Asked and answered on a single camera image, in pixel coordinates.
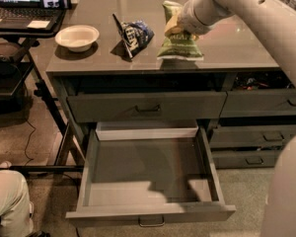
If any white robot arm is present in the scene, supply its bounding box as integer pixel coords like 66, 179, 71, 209
165, 0, 296, 237

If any blue crumpled chip bag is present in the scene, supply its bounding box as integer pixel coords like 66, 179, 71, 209
112, 15, 154, 59

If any grey top right drawer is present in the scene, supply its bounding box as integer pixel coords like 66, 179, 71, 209
221, 89, 296, 118

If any grey middle right drawer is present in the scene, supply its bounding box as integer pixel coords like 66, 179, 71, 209
209, 125, 296, 148

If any white paper bowl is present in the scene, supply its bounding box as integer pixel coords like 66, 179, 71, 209
55, 25, 100, 52

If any black laptop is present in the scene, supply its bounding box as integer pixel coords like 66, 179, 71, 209
0, 0, 65, 33

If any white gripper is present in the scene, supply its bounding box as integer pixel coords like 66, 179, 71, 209
165, 0, 217, 37

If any open grey middle drawer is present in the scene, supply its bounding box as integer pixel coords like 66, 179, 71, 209
66, 128, 236, 227

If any green jalapeno chip bag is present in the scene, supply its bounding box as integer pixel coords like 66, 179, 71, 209
157, 0, 203, 61

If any grey top left drawer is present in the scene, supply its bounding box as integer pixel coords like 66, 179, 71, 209
67, 92, 227, 122

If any grey counter cabinet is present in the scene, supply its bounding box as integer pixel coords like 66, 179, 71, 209
44, 0, 296, 170

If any grey bottom right drawer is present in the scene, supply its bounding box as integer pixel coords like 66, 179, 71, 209
212, 150, 280, 169

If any black smartphone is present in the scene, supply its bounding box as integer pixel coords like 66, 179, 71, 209
40, 0, 71, 9

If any black laptop stand cart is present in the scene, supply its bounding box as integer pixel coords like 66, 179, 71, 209
0, 30, 85, 176

